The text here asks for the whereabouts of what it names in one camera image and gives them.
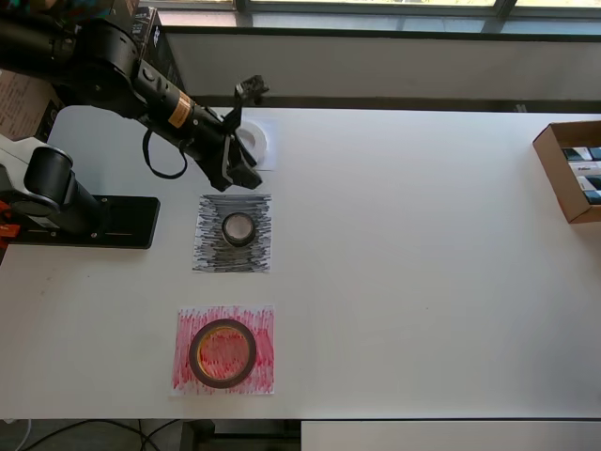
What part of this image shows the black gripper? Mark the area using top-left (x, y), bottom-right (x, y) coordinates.
top-left (190, 108), bottom-right (264, 193)

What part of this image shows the white tape roll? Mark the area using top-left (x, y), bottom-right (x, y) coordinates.
top-left (237, 121), bottom-right (270, 166)

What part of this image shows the black tape roll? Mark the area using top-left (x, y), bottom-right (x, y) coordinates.
top-left (221, 211), bottom-right (256, 248)

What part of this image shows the large brown tape roll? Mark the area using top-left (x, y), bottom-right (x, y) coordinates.
top-left (188, 319), bottom-right (258, 390)

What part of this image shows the plain white paper sheet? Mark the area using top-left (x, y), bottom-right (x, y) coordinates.
top-left (239, 117), bottom-right (279, 171)

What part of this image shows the black scribbled paper sheet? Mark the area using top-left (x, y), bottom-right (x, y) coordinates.
top-left (191, 193), bottom-right (273, 274)

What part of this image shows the black printed carton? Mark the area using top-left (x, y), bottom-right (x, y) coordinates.
top-left (112, 0), bottom-right (161, 48)
top-left (143, 25), bottom-right (189, 95)

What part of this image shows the red scribbled paper sheet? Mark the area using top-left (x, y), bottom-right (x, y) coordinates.
top-left (169, 304), bottom-right (276, 398)

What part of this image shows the tall brown GX760A cardboard box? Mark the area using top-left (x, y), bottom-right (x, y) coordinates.
top-left (0, 68), bottom-right (65, 142)

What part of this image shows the orange table clamp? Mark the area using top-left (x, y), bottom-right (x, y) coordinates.
top-left (0, 200), bottom-right (23, 241)

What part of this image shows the open brown cardboard tray box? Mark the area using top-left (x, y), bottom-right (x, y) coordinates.
top-left (532, 120), bottom-right (601, 225)

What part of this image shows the white board panel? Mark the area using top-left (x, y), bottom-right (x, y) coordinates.
top-left (300, 420), bottom-right (601, 451)

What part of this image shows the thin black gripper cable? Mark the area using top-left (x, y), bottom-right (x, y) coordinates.
top-left (143, 127), bottom-right (190, 179)

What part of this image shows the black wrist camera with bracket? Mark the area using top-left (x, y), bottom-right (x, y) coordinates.
top-left (227, 74), bottom-right (271, 129)

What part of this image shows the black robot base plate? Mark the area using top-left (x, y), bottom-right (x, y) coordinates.
top-left (27, 195), bottom-right (161, 250)

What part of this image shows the black table leg frame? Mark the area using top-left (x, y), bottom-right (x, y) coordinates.
top-left (180, 419), bottom-right (301, 451)

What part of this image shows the black floor cable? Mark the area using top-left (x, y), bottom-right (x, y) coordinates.
top-left (27, 419), bottom-right (189, 451)

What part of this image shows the dark window frame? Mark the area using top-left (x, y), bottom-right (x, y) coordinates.
top-left (234, 0), bottom-right (601, 23)

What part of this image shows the white floor cable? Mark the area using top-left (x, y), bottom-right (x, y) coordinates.
top-left (0, 416), bottom-right (34, 451)

